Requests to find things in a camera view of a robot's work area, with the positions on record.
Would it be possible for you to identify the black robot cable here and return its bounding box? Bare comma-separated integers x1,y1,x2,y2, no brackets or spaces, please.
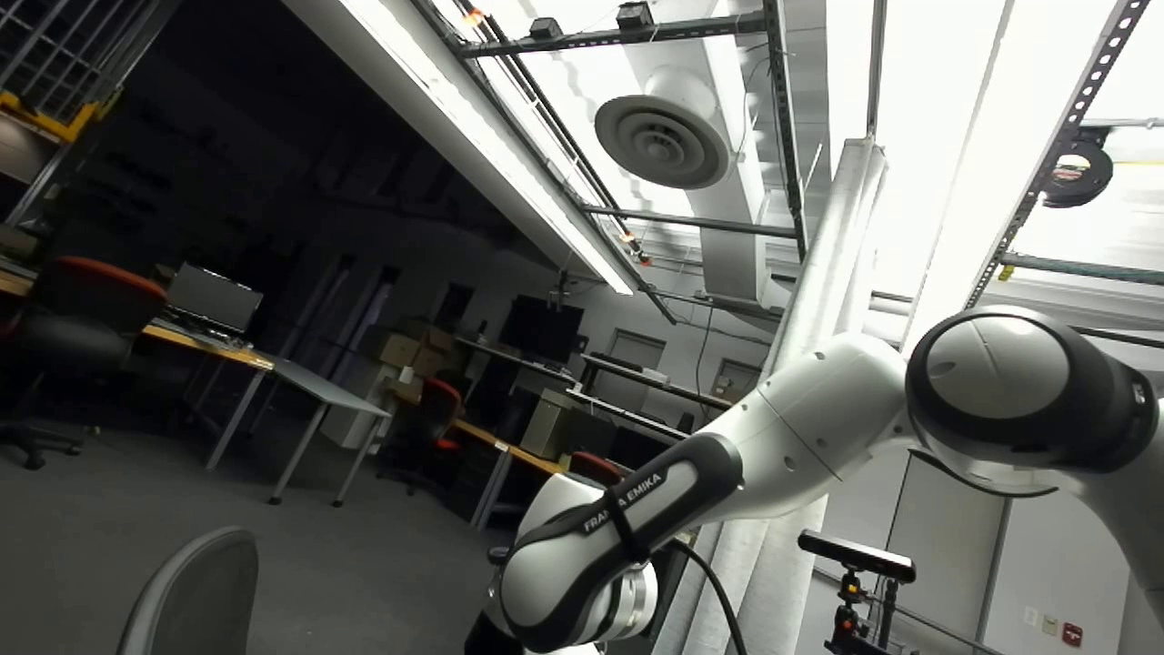
663,538,754,655

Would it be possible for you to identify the wooden top grey table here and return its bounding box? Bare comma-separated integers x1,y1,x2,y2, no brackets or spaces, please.
138,317,394,511

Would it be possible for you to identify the small orange chair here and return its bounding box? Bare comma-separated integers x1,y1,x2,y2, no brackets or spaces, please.
416,375,473,461

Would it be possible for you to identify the orange back office chair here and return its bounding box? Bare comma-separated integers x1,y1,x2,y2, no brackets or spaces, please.
0,252,176,471

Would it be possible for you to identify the round ceiling air vent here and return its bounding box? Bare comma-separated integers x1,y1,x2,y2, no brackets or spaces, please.
594,90,733,194

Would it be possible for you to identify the black round ceiling device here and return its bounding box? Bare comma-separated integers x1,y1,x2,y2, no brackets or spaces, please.
1040,123,1117,210

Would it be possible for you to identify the long ceiling light fixture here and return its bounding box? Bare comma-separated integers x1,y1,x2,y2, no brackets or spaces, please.
284,0,640,298

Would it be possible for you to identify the grey box on desk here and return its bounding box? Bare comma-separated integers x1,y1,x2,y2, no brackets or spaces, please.
162,262,267,344

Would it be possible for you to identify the wooden top desk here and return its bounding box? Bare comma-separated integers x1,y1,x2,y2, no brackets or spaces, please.
452,414,576,534

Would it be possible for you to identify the perforated metal ceiling strut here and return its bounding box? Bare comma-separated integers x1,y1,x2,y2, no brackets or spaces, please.
965,0,1158,306

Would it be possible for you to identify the black mesh office chair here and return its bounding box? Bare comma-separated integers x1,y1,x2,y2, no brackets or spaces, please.
115,524,261,655

